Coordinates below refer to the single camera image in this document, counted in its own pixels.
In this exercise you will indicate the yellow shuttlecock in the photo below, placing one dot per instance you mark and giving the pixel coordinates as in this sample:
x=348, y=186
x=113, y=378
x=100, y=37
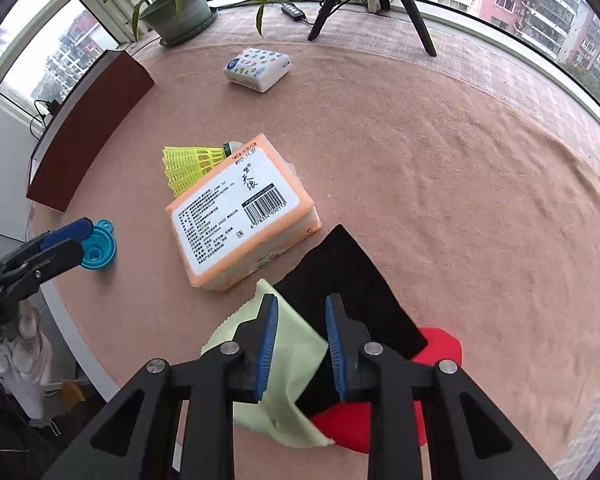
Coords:
x=190, y=165

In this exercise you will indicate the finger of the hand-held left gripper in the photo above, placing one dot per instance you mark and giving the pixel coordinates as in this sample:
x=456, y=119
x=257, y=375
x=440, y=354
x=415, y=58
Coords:
x=72, y=229
x=50, y=262

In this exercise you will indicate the brown storage box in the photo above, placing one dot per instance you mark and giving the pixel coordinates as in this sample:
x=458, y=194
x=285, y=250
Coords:
x=95, y=120

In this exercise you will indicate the person's left hand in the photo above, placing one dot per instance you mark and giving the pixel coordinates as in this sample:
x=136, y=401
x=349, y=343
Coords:
x=32, y=360

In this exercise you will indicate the light green cloth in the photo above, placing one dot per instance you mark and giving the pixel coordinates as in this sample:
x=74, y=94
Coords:
x=300, y=360

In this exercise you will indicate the orange tissue pack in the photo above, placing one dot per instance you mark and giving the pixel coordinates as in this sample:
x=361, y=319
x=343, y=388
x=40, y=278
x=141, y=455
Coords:
x=230, y=210

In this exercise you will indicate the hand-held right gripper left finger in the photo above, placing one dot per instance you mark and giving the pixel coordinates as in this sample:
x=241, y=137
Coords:
x=267, y=340

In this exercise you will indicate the red cloth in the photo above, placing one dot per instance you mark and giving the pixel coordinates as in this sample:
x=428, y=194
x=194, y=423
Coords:
x=345, y=425

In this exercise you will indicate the black cloth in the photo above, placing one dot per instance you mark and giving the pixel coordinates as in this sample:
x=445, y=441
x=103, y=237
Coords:
x=350, y=270

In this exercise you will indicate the potted spider plant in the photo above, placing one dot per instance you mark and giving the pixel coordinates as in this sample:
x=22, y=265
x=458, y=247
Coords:
x=180, y=10

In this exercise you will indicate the white patterned tissue pack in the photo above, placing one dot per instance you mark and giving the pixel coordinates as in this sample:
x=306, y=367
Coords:
x=257, y=67

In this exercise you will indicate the blue funnel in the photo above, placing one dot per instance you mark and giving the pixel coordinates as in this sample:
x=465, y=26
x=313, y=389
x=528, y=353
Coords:
x=97, y=250

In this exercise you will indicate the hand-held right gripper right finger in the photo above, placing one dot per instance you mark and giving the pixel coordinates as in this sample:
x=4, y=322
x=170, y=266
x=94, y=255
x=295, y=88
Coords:
x=336, y=340

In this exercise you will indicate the black tripod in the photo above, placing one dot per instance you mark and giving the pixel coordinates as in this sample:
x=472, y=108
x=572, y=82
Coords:
x=415, y=15

